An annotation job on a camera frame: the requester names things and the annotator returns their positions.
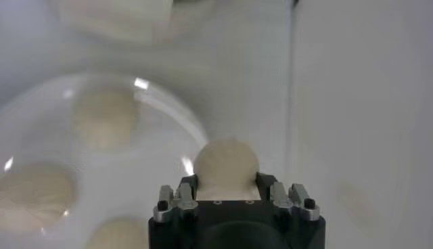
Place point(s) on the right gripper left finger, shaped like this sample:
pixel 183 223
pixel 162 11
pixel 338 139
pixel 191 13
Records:
pixel 184 203

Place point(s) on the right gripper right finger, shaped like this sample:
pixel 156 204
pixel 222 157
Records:
pixel 287 199

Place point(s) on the white steamed baozi bun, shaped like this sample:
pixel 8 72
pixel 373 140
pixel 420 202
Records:
pixel 226 165
pixel 115 235
pixel 34 196
pixel 105 118

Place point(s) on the large white round plate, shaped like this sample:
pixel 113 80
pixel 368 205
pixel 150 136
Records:
pixel 135 182

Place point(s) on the cream electric cooker base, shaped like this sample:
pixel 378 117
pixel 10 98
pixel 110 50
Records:
pixel 118 17

